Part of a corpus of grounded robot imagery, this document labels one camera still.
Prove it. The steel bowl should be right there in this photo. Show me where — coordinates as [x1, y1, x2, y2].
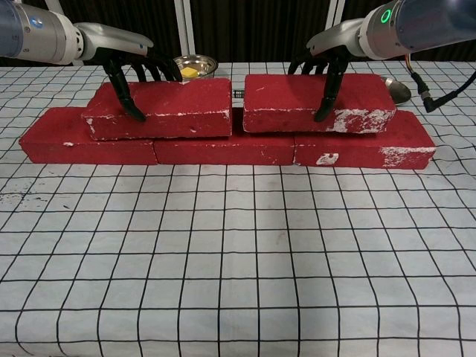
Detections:
[173, 54, 219, 80]

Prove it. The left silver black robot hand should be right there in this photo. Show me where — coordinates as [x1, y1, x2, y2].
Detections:
[74, 22, 184, 123]

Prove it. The white partition post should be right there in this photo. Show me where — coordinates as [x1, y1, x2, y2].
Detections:
[322, 0, 345, 36]
[173, 0, 197, 57]

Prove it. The checkered tablecloth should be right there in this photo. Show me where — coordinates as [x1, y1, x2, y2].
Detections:
[0, 61, 476, 357]

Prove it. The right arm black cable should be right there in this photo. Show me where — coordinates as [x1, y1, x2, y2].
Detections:
[403, 51, 476, 113]

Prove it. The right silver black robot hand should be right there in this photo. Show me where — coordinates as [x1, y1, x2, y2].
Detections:
[288, 17, 367, 123]

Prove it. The red brick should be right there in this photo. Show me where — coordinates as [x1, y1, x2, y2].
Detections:
[80, 77, 234, 141]
[293, 109, 437, 170]
[152, 107, 297, 166]
[19, 107, 159, 165]
[242, 73, 396, 134]

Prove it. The steel plate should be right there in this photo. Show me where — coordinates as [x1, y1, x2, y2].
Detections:
[382, 76, 412, 104]

